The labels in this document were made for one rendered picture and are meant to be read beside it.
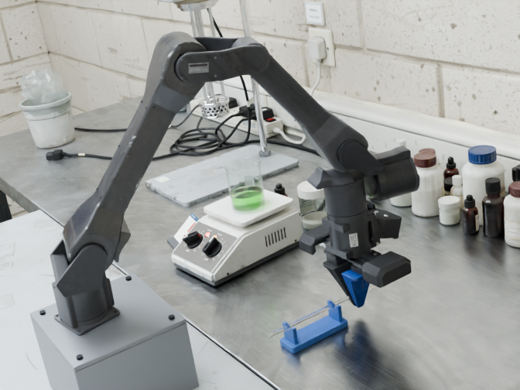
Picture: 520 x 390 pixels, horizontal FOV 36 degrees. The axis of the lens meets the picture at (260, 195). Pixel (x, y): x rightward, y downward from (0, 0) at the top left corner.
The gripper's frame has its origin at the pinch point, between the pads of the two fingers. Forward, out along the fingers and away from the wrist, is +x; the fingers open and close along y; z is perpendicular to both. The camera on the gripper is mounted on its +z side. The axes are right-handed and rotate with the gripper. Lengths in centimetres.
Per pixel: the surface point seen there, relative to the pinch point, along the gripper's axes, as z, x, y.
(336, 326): -5.4, 3.8, -1.4
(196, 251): -10.0, 0.5, 30.6
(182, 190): 6, 3, 66
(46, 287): -32, 4, 47
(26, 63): 38, 5, 271
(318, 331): -8.1, 3.8, -0.7
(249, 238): -2.9, -1.3, 24.0
